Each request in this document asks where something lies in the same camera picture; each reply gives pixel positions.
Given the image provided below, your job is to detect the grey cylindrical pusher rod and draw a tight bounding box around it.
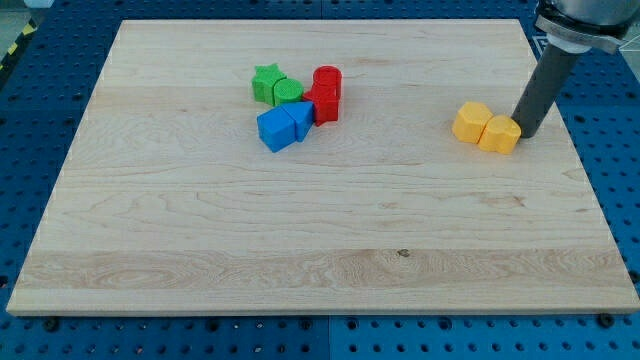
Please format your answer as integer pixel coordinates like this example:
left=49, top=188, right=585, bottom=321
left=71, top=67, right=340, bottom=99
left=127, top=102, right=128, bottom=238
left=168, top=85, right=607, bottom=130
left=511, top=43, right=581, bottom=138

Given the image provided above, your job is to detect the yellow heart block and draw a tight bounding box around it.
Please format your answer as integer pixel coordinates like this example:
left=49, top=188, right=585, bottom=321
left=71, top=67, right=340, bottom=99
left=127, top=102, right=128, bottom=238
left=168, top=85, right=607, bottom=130
left=478, top=115, right=522, bottom=155

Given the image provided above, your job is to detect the yellow hexagon block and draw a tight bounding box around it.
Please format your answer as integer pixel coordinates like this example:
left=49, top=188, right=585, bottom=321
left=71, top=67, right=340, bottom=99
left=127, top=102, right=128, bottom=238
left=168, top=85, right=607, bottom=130
left=452, top=101, right=494, bottom=144

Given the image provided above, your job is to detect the red cylinder block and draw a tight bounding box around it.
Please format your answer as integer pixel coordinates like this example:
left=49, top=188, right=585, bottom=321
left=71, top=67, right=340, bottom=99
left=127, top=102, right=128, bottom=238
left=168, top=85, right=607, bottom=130
left=312, top=65, right=342, bottom=99

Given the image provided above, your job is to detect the red star block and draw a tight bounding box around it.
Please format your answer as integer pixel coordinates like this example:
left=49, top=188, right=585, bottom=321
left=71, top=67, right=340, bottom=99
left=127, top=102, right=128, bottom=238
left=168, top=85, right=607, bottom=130
left=302, top=89, right=340, bottom=126

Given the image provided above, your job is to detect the blue triangle block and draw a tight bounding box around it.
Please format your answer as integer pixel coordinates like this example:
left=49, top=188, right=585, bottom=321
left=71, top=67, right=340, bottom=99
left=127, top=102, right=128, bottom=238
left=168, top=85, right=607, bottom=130
left=282, top=101, right=314, bottom=142

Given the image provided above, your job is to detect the green cylinder block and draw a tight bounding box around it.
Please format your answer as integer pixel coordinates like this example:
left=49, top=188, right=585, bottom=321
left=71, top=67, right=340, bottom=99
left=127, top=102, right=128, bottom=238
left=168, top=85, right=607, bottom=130
left=273, top=78, right=304, bottom=106

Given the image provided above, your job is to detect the blue cube block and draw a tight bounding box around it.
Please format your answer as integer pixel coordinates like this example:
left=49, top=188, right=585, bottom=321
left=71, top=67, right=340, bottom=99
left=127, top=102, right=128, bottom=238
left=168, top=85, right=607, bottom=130
left=257, top=107, right=296, bottom=153

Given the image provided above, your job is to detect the green star block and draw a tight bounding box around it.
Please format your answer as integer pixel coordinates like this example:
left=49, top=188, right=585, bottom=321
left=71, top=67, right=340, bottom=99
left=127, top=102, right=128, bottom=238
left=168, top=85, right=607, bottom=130
left=251, top=63, right=287, bottom=105

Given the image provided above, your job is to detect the light wooden board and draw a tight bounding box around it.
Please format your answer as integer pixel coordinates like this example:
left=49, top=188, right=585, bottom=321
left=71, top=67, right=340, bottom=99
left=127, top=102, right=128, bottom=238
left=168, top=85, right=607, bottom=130
left=7, top=19, right=639, bottom=316

